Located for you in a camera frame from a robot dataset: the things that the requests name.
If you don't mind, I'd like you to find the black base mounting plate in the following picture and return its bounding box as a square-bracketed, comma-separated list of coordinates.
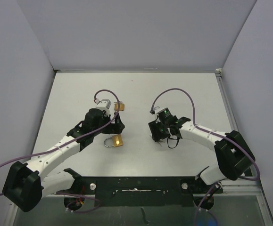
[65, 176, 223, 209]

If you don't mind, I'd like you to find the brass padlock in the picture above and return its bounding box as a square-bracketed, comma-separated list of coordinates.
[104, 134, 124, 148]
[114, 101, 125, 112]

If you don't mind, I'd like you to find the aluminium frame rail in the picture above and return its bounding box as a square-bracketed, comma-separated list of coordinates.
[215, 68, 273, 226]

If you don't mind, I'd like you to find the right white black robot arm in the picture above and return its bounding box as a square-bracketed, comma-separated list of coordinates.
[149, 107, 255, 193]

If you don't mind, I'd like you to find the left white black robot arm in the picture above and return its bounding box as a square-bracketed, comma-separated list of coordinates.
[2, 108, 125, 212]

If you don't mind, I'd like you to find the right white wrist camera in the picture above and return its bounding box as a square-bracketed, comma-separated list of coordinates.
[150, 106, 165, 116]

